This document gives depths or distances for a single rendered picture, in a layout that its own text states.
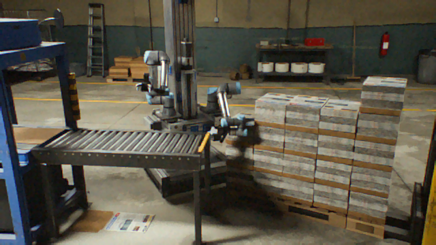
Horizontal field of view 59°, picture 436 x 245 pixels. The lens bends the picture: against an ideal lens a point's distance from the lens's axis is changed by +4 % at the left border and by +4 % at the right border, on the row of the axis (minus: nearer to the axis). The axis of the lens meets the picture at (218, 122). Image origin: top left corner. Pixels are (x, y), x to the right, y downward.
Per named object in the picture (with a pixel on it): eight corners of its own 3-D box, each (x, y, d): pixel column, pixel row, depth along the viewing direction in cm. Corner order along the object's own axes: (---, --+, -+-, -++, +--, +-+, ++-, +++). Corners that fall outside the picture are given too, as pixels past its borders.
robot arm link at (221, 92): (214, 80, 350) (223, 122, 322) (225, 80, 352) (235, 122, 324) (213, 88, 359) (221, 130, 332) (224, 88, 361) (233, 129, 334)
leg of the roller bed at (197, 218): (202, 243, 308) (201, 167, 287) (201, 248, 303) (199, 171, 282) (195, 242, 309) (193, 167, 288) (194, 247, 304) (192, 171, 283)
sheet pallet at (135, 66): (162, 77, 999) (161, 56, 982) (153, 84, 921) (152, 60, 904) (119, 76, 1014) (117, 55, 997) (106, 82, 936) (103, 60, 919)
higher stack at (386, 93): (351, 208, 360) (366, 75, 321) (386, 216, 347) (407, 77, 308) (345, 229, 328) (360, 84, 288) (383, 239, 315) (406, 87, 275)
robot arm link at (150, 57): (161, 106, 369) (158, 51, 353) (146, 106, 369) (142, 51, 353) (163, 103, 381) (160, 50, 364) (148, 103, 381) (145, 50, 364)
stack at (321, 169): (240, 182, 410) (240, 111, 385) (351, 208, 360) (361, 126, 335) (225, 199, 377) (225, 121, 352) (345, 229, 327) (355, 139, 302)
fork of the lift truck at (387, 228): (286, 204, 361) (287, 200, 359) (412, 235, 316) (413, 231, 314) (283, 209, 352) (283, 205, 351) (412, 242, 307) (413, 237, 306)
